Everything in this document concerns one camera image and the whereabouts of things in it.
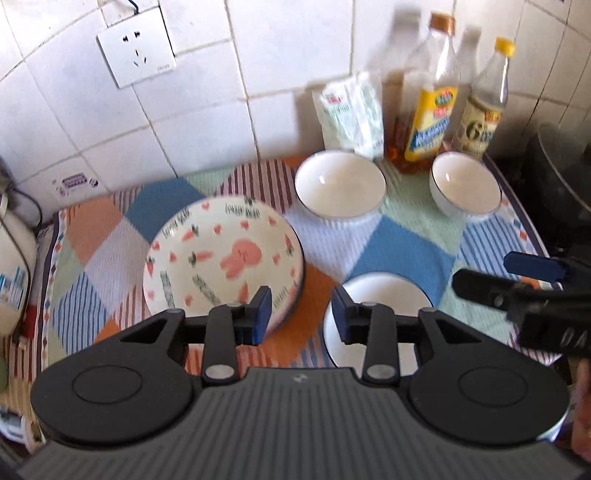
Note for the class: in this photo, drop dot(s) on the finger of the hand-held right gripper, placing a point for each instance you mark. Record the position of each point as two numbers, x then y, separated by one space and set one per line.
531 266
485 286

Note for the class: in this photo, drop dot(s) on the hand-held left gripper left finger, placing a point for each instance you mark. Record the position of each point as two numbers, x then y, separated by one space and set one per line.
261 314

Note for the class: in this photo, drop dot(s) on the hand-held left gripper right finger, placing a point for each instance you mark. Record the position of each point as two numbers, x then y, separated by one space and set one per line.
341 318

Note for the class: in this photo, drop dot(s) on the plain white plate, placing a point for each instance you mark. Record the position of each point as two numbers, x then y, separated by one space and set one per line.
383 290

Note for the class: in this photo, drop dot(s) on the pink rabbit print plate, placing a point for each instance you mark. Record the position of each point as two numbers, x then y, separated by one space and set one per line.
217 254

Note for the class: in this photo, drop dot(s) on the black wok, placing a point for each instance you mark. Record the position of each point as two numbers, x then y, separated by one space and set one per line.
563 226

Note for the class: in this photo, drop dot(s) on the white ribbed bowl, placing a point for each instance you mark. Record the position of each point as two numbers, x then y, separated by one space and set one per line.
464 182
339 184

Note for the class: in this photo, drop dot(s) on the glass wok lid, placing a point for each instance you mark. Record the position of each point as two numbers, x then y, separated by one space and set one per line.
565 161

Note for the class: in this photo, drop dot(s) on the vinegar bottle yellow cap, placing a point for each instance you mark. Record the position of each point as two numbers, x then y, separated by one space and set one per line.
482 124

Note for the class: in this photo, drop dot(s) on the patchwork table cloth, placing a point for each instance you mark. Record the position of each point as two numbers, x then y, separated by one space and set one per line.
106 258

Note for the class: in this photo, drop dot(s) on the cooking wine bottle yellow label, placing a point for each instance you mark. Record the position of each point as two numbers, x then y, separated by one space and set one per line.
427 120

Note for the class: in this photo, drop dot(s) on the white salt bag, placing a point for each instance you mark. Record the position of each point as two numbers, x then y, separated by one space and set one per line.
353 115

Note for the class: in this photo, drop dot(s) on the white rice cooker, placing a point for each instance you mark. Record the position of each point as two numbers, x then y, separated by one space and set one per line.
16 272

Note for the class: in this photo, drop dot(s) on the small white wall sticker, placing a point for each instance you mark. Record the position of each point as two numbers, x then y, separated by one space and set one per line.
75 184

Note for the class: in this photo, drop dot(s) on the white wall socket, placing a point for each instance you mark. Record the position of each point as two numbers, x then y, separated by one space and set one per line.
136 48

